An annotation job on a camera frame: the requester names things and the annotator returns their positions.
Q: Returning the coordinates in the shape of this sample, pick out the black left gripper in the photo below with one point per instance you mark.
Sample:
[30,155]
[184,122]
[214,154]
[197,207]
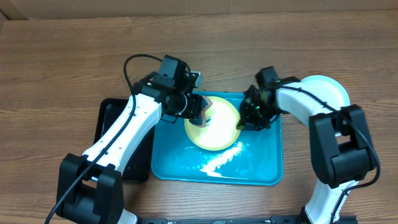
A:
[196,108]

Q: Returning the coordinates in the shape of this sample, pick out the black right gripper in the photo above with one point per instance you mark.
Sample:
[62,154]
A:
[250,122]

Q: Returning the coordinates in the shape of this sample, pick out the orange green scrub sponge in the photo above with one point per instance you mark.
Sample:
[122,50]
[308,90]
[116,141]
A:
[200,120]

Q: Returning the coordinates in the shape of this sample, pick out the yellow plate with blue stain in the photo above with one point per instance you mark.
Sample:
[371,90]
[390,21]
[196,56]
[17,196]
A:
[219,130]

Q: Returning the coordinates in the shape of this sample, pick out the light blue plate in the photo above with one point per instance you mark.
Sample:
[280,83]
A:
[328,90]

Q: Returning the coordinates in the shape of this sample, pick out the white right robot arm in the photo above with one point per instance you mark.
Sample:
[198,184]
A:
[341,151]

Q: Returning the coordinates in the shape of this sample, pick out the teal plastic tray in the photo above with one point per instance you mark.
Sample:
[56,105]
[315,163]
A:
[255,158]

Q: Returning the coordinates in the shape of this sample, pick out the black plastic tray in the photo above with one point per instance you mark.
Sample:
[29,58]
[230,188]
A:
[138,166]

